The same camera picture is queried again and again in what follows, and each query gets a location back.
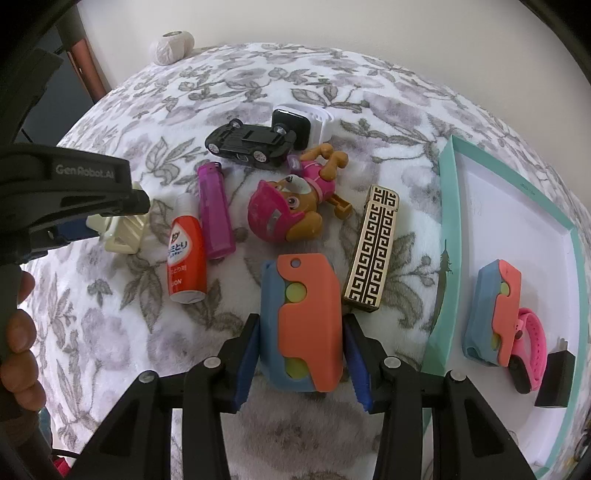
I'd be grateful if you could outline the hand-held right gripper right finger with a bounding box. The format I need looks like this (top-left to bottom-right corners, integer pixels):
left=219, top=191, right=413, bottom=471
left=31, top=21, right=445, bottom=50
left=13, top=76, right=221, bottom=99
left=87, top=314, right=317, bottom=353
left=342, top=313, right=539, bottom=480

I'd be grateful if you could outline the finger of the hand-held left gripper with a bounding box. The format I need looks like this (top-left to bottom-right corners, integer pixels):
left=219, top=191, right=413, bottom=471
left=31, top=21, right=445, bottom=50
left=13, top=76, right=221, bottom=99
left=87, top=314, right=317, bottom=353
left=28, top=217, right=100, bottom=250
left=99, top=189, right=151, bottom=215

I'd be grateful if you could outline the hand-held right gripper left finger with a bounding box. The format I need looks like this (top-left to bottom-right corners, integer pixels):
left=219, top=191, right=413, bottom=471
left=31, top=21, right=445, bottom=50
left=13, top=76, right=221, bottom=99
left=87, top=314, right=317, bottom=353
left=78, top=313, right=260, bottom=480

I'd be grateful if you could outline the cream hair clip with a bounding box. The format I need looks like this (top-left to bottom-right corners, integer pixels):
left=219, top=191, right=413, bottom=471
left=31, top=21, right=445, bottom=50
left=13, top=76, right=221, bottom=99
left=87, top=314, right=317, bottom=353
left=85, top=182, right=148, bottom=254

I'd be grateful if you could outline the red and white bottle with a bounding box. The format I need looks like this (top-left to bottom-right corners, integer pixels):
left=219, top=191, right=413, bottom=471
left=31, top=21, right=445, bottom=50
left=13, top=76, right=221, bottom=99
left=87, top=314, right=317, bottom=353
left=166, top=193, right=208, bottom=305

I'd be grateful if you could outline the large orange and blue toy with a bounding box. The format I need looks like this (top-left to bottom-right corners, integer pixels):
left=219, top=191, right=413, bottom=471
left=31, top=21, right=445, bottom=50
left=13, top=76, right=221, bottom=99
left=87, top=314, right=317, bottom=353
left=259, top=253, right=346, bottom=394

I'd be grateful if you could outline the purple lighter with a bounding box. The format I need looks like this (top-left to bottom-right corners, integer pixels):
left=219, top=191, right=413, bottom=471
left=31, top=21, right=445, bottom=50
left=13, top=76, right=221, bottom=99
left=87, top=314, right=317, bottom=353
left=197, top=162, right=236, bottom=261

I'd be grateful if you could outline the gold patterned lighter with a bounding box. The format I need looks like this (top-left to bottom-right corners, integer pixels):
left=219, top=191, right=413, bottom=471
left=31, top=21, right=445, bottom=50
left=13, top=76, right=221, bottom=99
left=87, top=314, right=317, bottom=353
left=342, top=185, right=400, bottom=312

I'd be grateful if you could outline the black toy car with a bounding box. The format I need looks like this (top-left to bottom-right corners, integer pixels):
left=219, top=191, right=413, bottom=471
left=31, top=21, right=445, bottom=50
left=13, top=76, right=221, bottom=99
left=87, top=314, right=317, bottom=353
left=204, top=119, right=297, bottom=168

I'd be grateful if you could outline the small orange and blue toy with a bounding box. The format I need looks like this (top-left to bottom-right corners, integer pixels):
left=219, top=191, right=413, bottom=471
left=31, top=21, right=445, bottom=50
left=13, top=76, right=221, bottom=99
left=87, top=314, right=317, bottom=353
left=463, top=259, right=522, bottom=367

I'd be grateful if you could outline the brown and pink dog toy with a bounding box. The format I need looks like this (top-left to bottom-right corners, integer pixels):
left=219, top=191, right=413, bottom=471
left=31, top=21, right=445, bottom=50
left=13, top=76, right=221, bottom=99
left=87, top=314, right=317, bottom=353
left=248, top=143, right=354, bottom=244

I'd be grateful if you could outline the pink wristwatch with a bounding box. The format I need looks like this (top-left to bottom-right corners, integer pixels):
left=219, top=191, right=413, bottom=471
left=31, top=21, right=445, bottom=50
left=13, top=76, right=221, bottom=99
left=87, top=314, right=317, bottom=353
left=501, top=307, right=548, bottom=395

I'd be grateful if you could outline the black power adapter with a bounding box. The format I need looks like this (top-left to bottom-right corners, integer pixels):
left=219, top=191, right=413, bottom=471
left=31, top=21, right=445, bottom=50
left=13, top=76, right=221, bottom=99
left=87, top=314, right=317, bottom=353
left=534, top=339, right=577, bottom=409

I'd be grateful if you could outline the teal cardboard tray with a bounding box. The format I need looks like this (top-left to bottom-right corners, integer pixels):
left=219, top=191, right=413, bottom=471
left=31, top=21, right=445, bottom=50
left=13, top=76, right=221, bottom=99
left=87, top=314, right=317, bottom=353
left=422, top=135, right=591, bottom=478

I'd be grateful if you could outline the person's left hand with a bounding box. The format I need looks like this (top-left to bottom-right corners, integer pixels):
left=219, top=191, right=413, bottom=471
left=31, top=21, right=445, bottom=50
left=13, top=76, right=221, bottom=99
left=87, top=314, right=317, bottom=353
left=0, top=271, right=47, bottom=411

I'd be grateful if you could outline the dark cabinet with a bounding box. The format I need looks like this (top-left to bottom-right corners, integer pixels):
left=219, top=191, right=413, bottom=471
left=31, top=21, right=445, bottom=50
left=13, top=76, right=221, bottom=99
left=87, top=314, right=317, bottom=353
left=18, top=28, right=100, bottom=139

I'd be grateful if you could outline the white yarn ball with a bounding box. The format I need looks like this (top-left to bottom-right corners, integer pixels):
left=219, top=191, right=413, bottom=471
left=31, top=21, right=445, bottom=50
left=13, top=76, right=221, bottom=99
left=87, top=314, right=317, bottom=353
left=152, top=30, right=195, bottom=66

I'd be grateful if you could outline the white smartwatch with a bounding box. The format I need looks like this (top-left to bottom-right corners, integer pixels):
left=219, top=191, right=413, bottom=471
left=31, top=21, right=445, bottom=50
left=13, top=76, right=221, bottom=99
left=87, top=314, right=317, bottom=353
left=270, top=105, right=335, bottom=151

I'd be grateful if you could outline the brown wooden post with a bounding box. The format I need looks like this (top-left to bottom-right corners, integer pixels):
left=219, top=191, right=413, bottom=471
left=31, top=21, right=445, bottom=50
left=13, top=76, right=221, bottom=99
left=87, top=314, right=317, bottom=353
left=69, top=37, right=114, bottom=104

